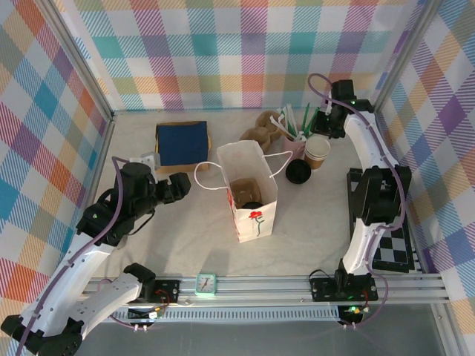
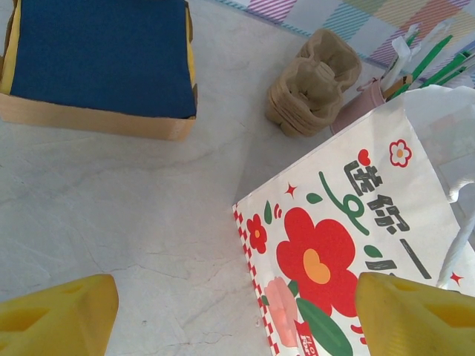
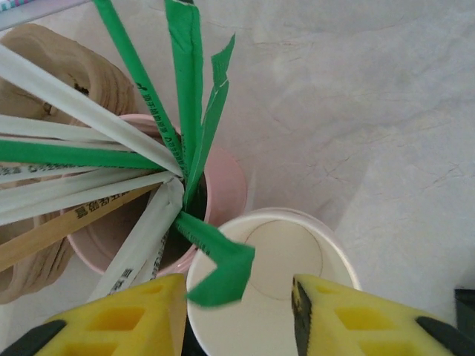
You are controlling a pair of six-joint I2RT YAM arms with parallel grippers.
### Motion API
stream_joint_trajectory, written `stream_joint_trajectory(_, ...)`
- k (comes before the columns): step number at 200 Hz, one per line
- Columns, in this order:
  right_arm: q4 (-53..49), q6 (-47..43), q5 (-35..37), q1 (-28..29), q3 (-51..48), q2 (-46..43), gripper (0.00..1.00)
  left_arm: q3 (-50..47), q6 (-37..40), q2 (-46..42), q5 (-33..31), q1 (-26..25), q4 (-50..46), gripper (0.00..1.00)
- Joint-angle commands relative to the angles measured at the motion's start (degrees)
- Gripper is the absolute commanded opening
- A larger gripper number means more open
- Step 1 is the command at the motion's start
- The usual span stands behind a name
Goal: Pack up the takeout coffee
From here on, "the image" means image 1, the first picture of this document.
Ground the dark blue napkin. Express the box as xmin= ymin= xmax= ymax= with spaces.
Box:
xmin=155 ymin=122 xmax=209 ymax=167

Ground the white flower-print paper bag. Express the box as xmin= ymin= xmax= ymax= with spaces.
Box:
xmin=194 ymin=139 xmax=296 ymax=244

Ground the pink straw holder cup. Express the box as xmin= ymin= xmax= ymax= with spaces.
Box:
xmin=284 ymin=135 xmax=307 ymax=153

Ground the stack of brown paper cups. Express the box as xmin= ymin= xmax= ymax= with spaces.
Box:
xmin=304 ymin=135 xmax=332 ymax=171

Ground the stack of black cup lids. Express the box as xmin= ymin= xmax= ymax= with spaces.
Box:
xmin=284 ymin=158 xmax=312 ymax=185

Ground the small teal clock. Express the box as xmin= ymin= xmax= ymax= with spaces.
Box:
xmin=194 ymin=273 xmax=219 ymax=297

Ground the small controller circuit board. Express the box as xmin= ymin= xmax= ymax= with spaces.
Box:
xmin=339 ymin=303 xmax=372 ymax=320
xmin=128 ymin=306 xmax=166 ymax=323

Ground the black grey checkerboard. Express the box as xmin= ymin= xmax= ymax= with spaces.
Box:
xmin=346 ymin=167 xmax=416 ymax=274

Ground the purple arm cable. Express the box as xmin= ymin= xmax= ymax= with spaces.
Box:
xmin=307 ymin=73 xmax=406 ymax=331
xmin=16 ymin=155 xmax=131 ymax=356

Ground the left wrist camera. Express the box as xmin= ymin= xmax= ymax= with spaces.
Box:
xmin=129 ymin=151 xmax=161 ymax=175

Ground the aluminium frame post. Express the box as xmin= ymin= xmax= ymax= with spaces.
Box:
xmin=35 ymin=0 xmax=116 ymax=123
xmin=370 ymin=0 xmax=445 ymax=116

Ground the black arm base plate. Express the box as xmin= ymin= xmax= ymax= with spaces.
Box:
xmin=309 ymin=277 xmax=379 ymax=303
xmin=112 ymin=280 xmax=180 ymax=306

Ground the aluminium table front rail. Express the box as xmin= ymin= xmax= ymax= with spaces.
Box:
xmin=39 ymin=273 xmax=453 ymax=308

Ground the grey slotted cable duct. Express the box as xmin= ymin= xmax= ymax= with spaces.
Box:
xmin=55 ymin=309 xmax=341 ymax=323

